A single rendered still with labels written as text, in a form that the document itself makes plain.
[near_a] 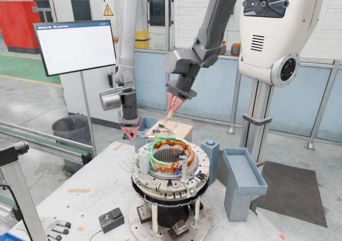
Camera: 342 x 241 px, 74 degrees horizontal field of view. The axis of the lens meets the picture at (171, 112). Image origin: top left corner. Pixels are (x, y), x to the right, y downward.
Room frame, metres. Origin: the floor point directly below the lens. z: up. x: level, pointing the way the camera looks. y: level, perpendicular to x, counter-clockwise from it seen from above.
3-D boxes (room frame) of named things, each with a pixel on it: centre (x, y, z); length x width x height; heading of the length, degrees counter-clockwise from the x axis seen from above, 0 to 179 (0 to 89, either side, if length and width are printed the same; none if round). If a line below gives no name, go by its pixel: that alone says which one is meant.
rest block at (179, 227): (0.64, -0.04, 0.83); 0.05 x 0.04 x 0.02; 123
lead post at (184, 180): (0.62, -0.05, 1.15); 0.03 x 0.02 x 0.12; 61
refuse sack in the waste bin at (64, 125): (2.05, 1.03, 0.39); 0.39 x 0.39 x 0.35
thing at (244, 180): (0.75, -0.30, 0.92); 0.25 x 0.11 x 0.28; 1
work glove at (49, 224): (0.67, 0.56, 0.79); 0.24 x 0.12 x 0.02; 67
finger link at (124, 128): (0.77, 0.15, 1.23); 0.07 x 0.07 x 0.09; 86
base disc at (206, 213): (0.75, 0.00, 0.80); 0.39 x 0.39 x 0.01
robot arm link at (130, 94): (0.76, 0.16, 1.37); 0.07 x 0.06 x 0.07; 121
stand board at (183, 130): (1.04, 0.01, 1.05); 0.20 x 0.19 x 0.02; 65
